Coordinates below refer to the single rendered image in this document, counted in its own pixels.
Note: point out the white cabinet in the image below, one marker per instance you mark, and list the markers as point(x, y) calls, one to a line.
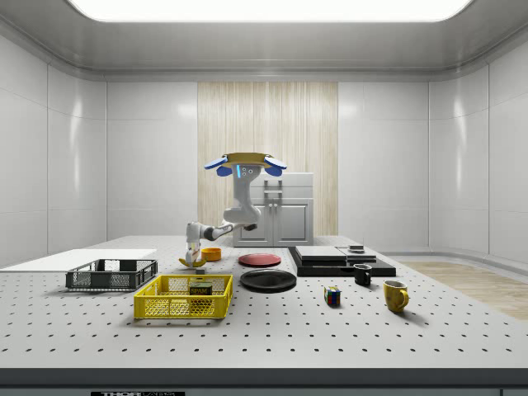
point(288, 214)

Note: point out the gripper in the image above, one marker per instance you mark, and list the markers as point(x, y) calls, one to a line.
point(191, 253)

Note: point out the yellow basket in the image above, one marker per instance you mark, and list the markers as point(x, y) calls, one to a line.
point(181, 307)

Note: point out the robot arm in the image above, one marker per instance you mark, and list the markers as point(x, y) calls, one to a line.
point(241, 194)

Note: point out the puzzle cube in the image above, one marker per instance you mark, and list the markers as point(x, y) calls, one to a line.
point(332, 297)

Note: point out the yellow bowl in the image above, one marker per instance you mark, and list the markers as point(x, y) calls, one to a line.
point(211, 255)

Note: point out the flat-sided can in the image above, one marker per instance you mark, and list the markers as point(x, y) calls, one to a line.
point(201, 289)

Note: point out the banana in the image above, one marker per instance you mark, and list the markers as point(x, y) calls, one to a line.
point(200, 262)

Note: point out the white board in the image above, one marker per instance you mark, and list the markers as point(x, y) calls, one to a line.
point(74, 257)

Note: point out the black mug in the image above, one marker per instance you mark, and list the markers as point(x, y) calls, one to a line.
point(362, 275)

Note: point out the dark grey basket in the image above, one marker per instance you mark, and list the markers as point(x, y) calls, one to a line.
point(107, 280)

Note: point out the black plate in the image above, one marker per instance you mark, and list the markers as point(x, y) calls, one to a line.
point(268, 280)

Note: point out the yellow mug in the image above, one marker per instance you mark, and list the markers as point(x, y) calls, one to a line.
point(394, 297)

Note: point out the red plate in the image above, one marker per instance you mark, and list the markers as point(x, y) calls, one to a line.
point(260, 260)

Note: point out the black stove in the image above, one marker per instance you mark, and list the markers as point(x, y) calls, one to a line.
point(330, 260)

